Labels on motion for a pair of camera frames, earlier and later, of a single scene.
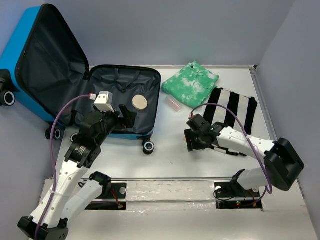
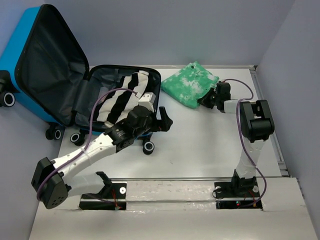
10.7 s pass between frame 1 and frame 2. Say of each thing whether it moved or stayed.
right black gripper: moved
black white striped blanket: moved
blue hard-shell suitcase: stayed
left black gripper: moved
